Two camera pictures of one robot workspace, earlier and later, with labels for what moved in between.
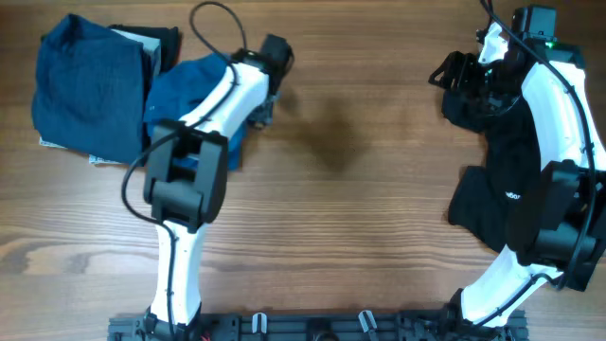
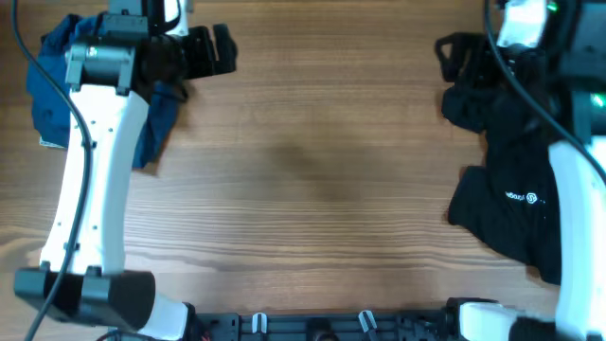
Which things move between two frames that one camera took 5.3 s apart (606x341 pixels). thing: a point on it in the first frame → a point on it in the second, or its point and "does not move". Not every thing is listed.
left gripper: x=262 y=116 → x=207 y=62
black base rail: x=394 y=326 does not move
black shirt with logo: x=501 y=197 does not move
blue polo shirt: x=165 y=94 → x=49 y=103
